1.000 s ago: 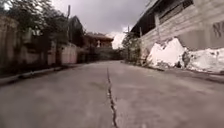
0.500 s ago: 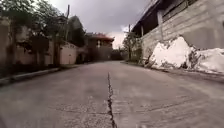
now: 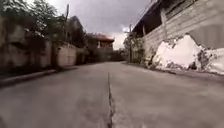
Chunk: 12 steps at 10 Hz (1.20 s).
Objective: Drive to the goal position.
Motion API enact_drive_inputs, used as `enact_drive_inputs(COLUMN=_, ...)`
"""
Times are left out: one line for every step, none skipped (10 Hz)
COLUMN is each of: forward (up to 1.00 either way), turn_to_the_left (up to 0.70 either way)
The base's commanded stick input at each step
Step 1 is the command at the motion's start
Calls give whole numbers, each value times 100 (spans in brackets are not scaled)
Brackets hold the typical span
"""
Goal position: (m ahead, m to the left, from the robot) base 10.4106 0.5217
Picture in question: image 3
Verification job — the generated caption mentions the concrete building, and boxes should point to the concrete building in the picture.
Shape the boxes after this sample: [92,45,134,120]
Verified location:
[131,0,201,38]

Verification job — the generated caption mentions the mossy concrete wall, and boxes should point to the mossy concrete wall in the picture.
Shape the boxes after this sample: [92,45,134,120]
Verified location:
[0,19,54,76]

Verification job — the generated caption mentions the pale gate wall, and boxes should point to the pale gate wall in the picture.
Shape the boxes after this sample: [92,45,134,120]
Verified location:
[54,43,78,68]

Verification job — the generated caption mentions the grey concrete road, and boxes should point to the grey concrete road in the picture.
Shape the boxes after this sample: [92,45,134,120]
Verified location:
[0,61,224,128]

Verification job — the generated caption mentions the concrete kerb strip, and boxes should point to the concrete kerb strip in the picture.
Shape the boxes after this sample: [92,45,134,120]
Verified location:
[0,65,79,88]

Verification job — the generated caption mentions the red roofed building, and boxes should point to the red roofed building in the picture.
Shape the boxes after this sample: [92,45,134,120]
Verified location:
[84,32,116,63]

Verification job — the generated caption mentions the grey block wall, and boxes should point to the grey block wall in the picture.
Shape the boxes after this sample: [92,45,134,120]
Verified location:
[141,0,224,74]

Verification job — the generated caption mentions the white rubble heap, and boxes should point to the white rubble heap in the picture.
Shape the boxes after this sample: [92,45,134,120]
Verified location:
[151,33,224,75]

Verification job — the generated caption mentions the dark building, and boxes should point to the dark building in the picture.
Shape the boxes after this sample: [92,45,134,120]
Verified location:
[66,15,87,51]

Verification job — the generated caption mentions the small tree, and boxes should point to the small tree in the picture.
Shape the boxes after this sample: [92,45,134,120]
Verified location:
[122,31,146,64]

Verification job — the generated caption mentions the utility pole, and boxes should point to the utility pole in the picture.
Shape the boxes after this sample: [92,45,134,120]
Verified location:
[63,3,70,43]

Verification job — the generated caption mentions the thin pole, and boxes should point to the thin pole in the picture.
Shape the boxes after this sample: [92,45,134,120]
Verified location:
[128,23,133,64]

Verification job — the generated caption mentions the group of green trees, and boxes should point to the group of green trees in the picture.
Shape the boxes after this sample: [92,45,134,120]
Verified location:
[0,0,68,38]

